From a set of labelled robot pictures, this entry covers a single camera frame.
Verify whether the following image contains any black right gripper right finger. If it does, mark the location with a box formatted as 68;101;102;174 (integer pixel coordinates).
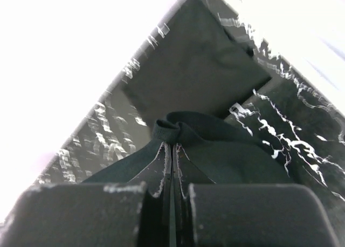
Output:
172;143;214;246

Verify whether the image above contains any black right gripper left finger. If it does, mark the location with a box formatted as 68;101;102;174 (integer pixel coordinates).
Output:
126;143;171;246

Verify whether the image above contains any black t-shirt with blue logo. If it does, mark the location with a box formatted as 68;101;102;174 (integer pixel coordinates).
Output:
86;111;294;184

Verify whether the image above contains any folded black t-shirt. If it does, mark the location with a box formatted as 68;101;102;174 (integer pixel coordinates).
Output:
123;0;271;124

